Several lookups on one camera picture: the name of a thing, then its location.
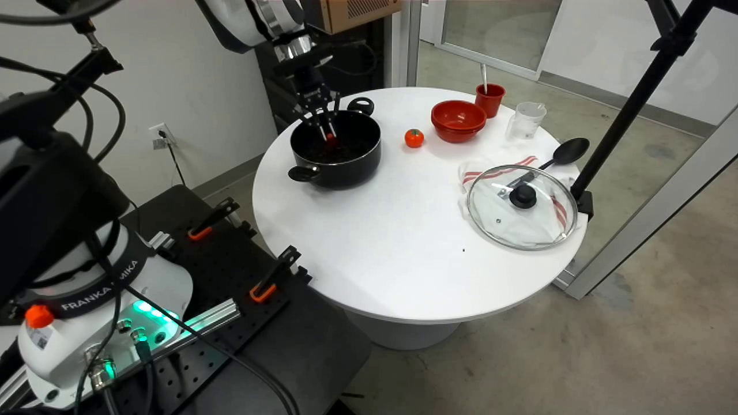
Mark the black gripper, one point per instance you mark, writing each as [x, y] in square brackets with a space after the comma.
[318, 90]

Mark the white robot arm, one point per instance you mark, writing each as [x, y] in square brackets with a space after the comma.
[246, 19]

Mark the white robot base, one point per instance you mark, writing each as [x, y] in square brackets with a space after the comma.
[153, 284]

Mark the red bowl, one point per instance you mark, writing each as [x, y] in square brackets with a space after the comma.
[457, 123]

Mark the large black plastic spoon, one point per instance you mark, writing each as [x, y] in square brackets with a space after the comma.
[569, 150]

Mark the black cabinet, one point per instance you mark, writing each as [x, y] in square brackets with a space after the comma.
[361, 61]

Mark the red toy tomato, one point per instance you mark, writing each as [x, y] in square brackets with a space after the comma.
[413, 138]

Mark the cardboard box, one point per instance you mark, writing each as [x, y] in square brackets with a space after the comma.
[361, 12]

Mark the thin white stick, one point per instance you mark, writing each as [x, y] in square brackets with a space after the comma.
[486, 74]

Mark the red cup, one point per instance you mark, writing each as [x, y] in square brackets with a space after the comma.
[491, 103]

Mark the black perforated breadboard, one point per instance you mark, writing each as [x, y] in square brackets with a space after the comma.
[222, 254]

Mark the glass lid with black knob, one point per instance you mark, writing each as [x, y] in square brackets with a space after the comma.
[500, 216]

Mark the clear plastic cup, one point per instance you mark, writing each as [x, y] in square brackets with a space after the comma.
[527, 120]

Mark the aluminium extrusion bar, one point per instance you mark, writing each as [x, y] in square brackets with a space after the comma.
[216, 315]

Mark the black cart platform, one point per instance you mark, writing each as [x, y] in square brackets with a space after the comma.
[308, 353]

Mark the black tripod stand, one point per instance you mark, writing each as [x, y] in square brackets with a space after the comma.
[637, 99]

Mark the orange cap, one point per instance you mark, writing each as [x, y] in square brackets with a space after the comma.
[38, 315]

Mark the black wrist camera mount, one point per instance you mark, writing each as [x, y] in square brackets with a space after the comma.
[304, 65]

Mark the white wall outlet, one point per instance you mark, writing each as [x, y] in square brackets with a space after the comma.
[161, 135]

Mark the white table pedestal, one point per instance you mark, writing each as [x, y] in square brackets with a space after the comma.
[401, 334]

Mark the black camera rig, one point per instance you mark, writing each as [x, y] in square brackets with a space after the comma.
[47, 198]

